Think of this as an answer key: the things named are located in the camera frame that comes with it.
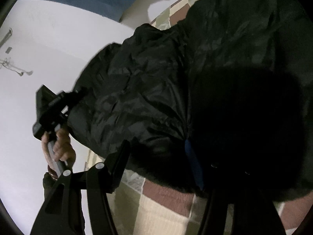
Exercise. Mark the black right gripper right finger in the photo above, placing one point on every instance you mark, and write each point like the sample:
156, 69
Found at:
238, 173

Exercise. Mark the black puffer hooded jacket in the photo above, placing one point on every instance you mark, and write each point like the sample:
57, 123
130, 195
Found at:
195, 90

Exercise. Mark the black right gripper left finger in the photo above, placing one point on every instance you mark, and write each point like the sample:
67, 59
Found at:
61, 212

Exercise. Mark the checkered patchwork bed cover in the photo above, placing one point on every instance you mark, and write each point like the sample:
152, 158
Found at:
159, 200

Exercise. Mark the person's left hand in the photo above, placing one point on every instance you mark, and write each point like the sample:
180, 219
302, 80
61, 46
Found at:
63, 151

